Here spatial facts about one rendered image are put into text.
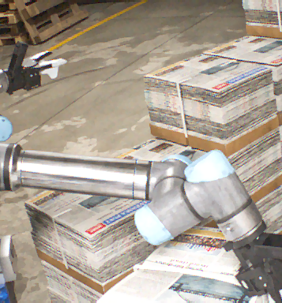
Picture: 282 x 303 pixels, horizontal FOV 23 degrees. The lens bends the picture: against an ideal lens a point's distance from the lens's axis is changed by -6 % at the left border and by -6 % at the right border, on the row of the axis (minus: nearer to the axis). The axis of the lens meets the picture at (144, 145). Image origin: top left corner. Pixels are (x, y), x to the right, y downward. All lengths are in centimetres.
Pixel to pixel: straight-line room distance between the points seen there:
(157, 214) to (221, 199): 11
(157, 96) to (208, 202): 131
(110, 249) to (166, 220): 86
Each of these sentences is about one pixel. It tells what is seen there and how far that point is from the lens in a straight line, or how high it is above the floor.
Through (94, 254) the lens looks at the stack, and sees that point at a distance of 202.
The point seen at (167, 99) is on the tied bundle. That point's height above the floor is 99.
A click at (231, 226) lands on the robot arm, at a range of 119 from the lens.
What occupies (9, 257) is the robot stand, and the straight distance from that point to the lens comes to 211.
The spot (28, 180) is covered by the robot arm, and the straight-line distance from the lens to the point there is 135.
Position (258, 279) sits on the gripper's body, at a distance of 123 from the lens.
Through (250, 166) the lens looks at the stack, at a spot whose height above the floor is 75.
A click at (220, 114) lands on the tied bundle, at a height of 98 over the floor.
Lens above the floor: 178
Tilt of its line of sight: 22 degrees down
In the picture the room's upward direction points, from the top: 10 degrees counter-clockwise
